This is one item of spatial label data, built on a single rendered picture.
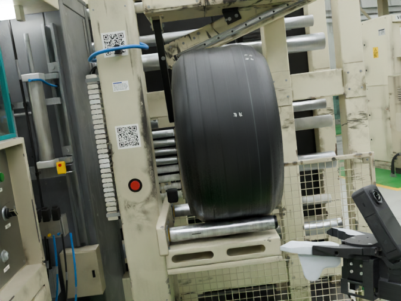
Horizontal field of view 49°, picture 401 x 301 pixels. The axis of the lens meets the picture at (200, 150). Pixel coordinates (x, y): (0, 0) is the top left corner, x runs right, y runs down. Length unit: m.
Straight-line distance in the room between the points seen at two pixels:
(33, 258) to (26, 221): 0.11
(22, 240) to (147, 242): 0.38
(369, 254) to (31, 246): 0.97
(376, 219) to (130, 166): 0.91
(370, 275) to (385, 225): 0.08
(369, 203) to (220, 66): 0.73
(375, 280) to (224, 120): 0.65
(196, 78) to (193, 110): 0.10
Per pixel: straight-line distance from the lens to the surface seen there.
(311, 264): 0.73
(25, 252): 1.41
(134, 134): 1.43
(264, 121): 1.23
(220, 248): 1.39
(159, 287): 1.55
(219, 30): 1.82
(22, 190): 1.36
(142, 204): 1.46
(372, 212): 0.71
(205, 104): 1.23
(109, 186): 1.48
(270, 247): 1.41
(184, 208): 1.67
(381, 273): 0.74
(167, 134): 1.83
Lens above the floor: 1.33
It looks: 7 degrees down
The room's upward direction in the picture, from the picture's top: 7 degrees counter-clockwise
